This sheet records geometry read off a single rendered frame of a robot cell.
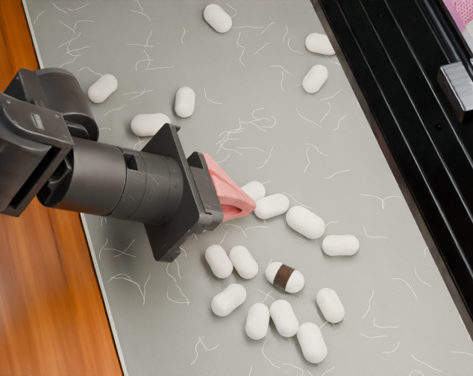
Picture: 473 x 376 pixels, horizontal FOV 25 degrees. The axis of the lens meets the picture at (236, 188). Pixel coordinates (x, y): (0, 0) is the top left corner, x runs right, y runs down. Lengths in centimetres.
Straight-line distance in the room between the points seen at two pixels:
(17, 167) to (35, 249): 17
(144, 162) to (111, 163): 3
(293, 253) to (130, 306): 15
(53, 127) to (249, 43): 34
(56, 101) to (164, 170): 10
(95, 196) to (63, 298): 12
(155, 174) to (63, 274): 13
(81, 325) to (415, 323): 28
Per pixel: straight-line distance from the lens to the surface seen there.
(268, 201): 96
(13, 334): 90
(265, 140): 102
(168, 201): 87
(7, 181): 80
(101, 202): 84
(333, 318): 91
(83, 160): 82
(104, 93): 104
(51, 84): 89
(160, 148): 91
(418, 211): 61
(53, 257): 93
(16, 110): 79
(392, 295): 94
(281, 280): 92
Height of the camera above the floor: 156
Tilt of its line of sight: 56 degrees down
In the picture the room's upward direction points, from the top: straight up
